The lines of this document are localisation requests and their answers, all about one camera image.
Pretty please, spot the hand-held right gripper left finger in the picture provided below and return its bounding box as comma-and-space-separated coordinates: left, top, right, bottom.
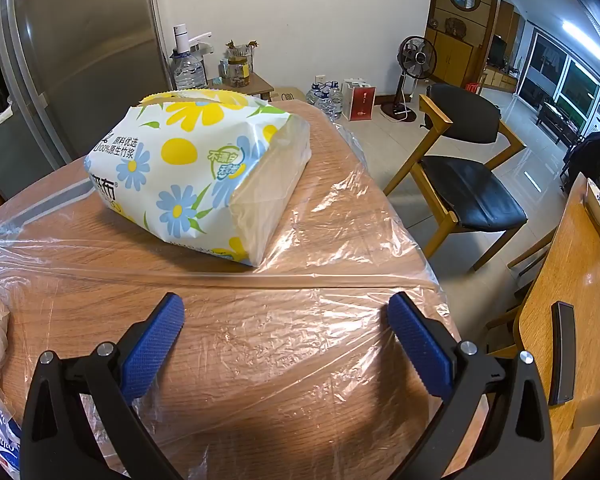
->
21, 292, 187, 480

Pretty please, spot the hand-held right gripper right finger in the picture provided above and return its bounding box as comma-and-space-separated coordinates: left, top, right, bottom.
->
386, 290, 555, 480

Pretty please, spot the clear plastic table cover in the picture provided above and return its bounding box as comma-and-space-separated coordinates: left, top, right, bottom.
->
0, 100, 461, 480

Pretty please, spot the black remote control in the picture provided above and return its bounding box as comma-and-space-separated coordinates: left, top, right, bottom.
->
549, 301, 577, 406

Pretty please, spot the wooden chair black cushion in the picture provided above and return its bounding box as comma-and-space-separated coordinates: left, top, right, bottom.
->
384, 84, 529, 271

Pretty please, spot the blue tissue packet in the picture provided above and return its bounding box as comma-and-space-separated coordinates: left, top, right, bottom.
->
0, 390, 24, 476

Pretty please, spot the wooden dining table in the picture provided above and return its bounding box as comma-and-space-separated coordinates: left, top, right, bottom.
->
517, 172, 600, 466

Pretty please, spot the floral tissue pack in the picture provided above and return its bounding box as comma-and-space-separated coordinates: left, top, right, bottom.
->
82, 87, 313, 267

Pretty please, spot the white paper bag red label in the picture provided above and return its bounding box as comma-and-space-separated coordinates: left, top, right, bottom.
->
341, 80, 379, 121

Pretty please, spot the black bag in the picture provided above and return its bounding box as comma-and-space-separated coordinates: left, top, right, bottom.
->
562, 130, 600, 196

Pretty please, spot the dark low bench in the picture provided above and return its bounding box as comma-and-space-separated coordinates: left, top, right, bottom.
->
537, 100, 581, 146

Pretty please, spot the water bottle with white pump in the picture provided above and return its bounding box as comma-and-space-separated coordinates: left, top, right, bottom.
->
169, 24, 215, 92

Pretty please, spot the small wooden side table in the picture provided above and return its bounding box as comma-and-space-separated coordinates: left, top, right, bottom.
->
207, 72, 276, 102

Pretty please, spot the cardboard box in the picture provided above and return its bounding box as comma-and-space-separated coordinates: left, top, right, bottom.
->
272, 87, 306, 104

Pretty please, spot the glass jar yellow lid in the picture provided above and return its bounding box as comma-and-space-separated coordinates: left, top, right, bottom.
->
227, 55, 251, 88

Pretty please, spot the black standing fan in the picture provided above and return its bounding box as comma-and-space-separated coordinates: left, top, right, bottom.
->
380, 36, 439, 123

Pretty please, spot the large glass window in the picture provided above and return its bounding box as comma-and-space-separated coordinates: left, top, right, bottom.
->
520, 30, 600, 131

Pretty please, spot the wooden cabinet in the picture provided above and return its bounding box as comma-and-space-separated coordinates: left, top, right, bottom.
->
425, 0, 504, 89

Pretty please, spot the stainless steel refrigerator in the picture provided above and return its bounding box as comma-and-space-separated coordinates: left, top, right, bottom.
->
0, 0, 173, 171

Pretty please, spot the ceiling light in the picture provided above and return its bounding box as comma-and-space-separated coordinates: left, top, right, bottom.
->
562, 20, 600, 59

